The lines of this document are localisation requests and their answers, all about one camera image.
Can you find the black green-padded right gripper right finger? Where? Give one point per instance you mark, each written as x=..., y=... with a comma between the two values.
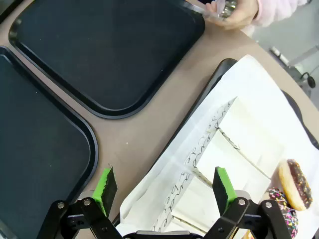
x=223, y=189

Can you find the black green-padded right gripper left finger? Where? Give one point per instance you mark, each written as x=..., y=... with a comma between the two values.
x=103, y=191

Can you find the white script-print paper tray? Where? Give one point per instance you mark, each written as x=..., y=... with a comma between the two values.
x=251, y=129
x=184, y=226

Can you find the colourful sprinkle chocolate donut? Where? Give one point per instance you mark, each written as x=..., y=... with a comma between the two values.
x=286, y=214

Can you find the chocolate-topped yellow donut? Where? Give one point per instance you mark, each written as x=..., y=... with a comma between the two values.
x=294, y=184

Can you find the silver metal tongs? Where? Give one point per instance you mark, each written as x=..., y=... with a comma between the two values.
x=225, y=8

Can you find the person's left forearm pink sleeve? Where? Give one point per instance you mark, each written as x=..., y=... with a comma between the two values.
x=276, y=11

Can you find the person's left hand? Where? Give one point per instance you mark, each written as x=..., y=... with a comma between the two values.
x=240, y=17

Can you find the black square serving tray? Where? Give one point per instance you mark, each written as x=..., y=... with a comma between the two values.
x=104, y=52
x=37, y=139

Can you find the black tray under paper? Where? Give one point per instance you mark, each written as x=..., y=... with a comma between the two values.
x=211, y=82

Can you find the white paper sheet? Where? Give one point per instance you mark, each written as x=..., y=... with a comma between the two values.
x=249, y=82

